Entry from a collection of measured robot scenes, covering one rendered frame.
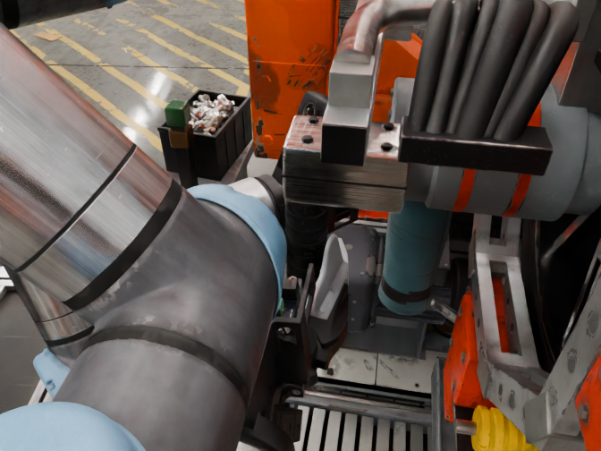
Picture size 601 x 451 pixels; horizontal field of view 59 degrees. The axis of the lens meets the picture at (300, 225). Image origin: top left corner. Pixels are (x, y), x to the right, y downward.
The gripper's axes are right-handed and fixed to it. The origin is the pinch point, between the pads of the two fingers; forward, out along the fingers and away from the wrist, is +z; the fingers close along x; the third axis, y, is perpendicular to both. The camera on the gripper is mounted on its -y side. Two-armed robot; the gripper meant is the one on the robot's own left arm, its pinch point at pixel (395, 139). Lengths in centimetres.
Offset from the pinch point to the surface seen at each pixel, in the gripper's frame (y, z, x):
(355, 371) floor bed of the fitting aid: 71, 9, -11
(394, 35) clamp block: -11.8, 1.8, -4.1
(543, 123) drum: -11.5, -1.4, 19.3
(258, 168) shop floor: 79, 40, -107
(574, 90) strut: -14.0, 1.4, 19.7
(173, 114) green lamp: 14, -11, -48
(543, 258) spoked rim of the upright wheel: 15.9, 14.7, 17.0
